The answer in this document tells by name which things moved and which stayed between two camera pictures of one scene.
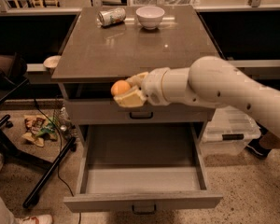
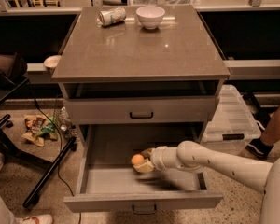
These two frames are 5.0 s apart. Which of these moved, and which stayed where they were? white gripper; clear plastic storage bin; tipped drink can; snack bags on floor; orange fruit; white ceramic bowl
Moved: white gripper; orange fruit
Stayed: clear plastic storage bin; snack bags on floor; white ceramic bowl; tipped drink can
